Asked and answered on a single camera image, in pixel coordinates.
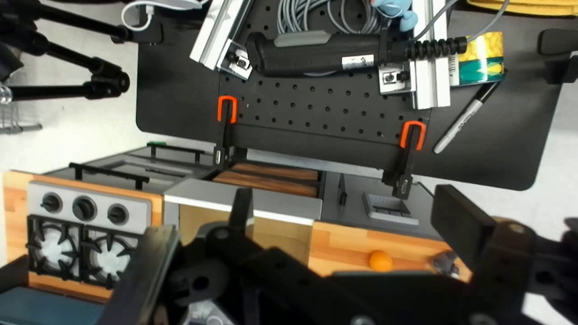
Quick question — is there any black oven door handle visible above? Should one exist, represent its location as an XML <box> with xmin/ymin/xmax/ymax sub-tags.
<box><xmin>68</xmin><ymin>162</ymin><xmax>150</xmax><ymax>190</ymax></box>
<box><xmin>147</xmin><ymin>141</ymin><xmax>205</xmax><ymax>166</ymax></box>

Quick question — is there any wooden toy kitchen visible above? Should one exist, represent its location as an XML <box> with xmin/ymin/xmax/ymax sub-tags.
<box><xmin>0</xmin><ymin>141</ymin><xmax>474</xmax><ymax>304</ymax></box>

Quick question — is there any stove knob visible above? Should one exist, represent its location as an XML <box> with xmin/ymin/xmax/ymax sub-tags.
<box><xmin>72</xmin><ymin>196</ymin><xmax>98</xmax><ymax>222</ymax></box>
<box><xmin>40</xmin><ymin>193</ymin><xmax>63</xmax><ymax>214</ymax></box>
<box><xmin>107</xmin><ymin>204</ymin><xmax>130</xmax><ymax>226</ymax></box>

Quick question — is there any orange plushie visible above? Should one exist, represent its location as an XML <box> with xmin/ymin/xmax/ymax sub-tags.
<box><xmin>369</xmin><ymin>250</ymin><xmax>394</xmax><ymax>273</ymax></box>

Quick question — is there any yellow object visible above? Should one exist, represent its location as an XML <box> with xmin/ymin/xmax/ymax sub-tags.
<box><xmin>466</xmin><ymin>0</ymin><xmax>578</xmax><ymax>17</ymax></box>

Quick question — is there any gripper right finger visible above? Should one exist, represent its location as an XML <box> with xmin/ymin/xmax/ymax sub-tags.
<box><xmin>431</xmin><ymin>184</ymin><xmax>578</xmax><ymax>325</ymax></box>

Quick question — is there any orange and black clamp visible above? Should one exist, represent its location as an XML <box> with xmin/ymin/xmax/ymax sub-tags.
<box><xmin>212</xmin><ymin>95</ymin><xmax>239</xmax><ymax>166</ymax></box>
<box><xmin>382</xmin><ymin>121</ymin><xmax>427</xmax><ymax>200</ymax></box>

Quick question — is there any grey and black marker pen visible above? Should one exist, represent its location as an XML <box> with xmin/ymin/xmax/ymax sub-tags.
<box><xmin>433</xmin><ymin>80</ymin><xmax>503</xmax><ymax>155</ymax></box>

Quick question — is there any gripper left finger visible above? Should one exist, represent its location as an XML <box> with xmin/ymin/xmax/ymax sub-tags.
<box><xmin>97</xmin><ymin>221</ymin><xmax>344</xmax><ymax>325</ymax></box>

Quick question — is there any white cable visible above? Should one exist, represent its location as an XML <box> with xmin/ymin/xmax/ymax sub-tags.
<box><xmin>120</xmin><ymin>0</ymin><xmax>205</xmax><ymax>33</ymax></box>

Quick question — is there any coil of grey cable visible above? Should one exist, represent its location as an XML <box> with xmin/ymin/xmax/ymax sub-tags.
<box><xmin>276</xmin><ymin>0</ymin><xmax>384</xmax><ymax>36</ymax></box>

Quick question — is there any yellow and green packet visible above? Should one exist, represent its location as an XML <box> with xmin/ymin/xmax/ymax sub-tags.
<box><xmin>457</xmin><ymin>31</ymin><xmax>505</xmax><ymax>87</ymax></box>

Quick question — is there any black power brick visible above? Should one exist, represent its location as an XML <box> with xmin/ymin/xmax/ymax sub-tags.
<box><xmin>245</xmin><ymin>31</ymin><xmax>468</xmax><ymax>77</ymax></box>

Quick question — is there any grey plush toy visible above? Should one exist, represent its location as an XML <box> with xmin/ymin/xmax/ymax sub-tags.
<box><xmin>430</xmin><ymin>251</ymin><xmax>461</xmax><ymax>279</ymax></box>

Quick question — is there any silver aluminium rail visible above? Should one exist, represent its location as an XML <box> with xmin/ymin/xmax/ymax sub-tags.
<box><xmin>190</xmin><ymin>0</ymin><xmax>254</xmax><ymax>81</ymax></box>
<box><xmin>378</xmin><ymin>0</ymin><xmax>452</xmax><ymax>110</ymax></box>

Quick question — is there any toy stove burner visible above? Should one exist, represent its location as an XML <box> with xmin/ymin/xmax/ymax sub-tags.
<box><xmin>26</xmin><ymin>216</ymin><xmax>83</xmax><ymax>281</ymax></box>
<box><xmin>80</xmin><ymin>225</ymin><xmax>141</xmax><ymax>289</ymax></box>

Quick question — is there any blue plush toy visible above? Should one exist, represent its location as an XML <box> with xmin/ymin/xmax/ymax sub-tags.
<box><xmin>371</xmin><ymin>0</ymin><xmax>419</xmax><ymax>32</ymax></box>

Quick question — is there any grey toy sink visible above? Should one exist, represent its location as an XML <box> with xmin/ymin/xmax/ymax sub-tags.
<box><xmin>163</xmin><ymin>177</ymin><xmax>324</xmax><ymax>226</ymax></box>

